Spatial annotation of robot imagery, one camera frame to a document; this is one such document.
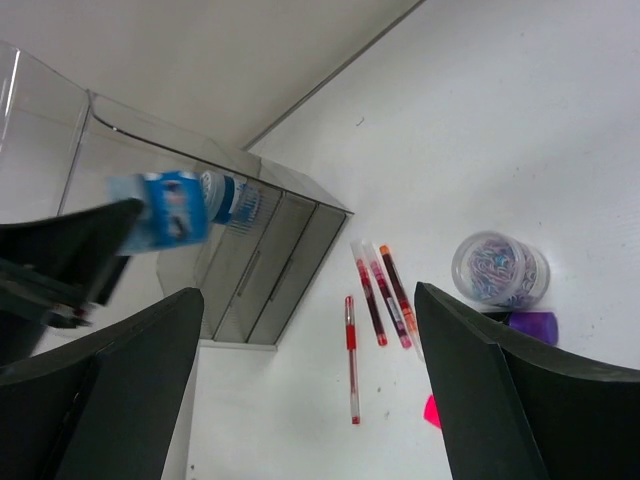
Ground clear jar purple contents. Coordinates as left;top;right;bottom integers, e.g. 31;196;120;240
451;231;550;310

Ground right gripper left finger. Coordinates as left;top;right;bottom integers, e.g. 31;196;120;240
1;288;204;479

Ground red pen right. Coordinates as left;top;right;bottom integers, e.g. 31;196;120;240
379;245;418;337

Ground clear acrylic drawer organizer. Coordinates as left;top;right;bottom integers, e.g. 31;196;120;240
1;43;350;348

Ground red pen lying apart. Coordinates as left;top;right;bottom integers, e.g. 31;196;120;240
344;295;361;425

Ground pink highlighter marker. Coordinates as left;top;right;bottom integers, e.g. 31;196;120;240
423;394;442;429

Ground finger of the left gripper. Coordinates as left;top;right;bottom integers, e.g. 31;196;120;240
1;198;144;329

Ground red pen white cap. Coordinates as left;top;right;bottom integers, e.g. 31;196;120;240
363;242;424;362

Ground purple highlighter marker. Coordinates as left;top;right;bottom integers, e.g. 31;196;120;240
484;311;559;346

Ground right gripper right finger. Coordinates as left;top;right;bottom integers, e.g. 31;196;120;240
414;282;639;479

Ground red pen middle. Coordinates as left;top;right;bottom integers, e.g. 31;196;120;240
350;240;388;347

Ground blue tape jar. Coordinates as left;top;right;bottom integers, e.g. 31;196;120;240
108;170;260;256

